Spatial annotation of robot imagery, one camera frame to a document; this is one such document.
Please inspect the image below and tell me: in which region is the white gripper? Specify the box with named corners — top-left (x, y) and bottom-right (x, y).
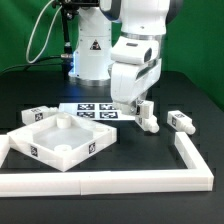
top-left (110, 59), bottom-right (162, 115)

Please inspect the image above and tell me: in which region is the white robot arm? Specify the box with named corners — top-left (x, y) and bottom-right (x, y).
top-left (70, 0), bottom-right (183, 117)

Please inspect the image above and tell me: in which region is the paper sheet with AprilTags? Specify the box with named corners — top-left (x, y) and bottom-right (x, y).
top-left (59, 103), bottom-right (134, 121)

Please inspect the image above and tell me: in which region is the white U-shaped obstacle fence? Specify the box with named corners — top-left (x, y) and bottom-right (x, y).
top-left (0, 132), bottom-right (214, 197)

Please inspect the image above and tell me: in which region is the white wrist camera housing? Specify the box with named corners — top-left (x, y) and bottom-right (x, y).
top-left (111, 36), bottom-right (152, 65)

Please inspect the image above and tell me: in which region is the black camera stand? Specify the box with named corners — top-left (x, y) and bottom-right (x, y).
top-left (52, 0), bottom-right (99, 80)

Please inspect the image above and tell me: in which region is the black cable on table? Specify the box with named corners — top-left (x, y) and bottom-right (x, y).
top-left (0, 55), bottom-right (64, 75)

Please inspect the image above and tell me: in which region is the grey cable loop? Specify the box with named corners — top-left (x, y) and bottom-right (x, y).
top-left (25, 0), bottom-right (64, 65)

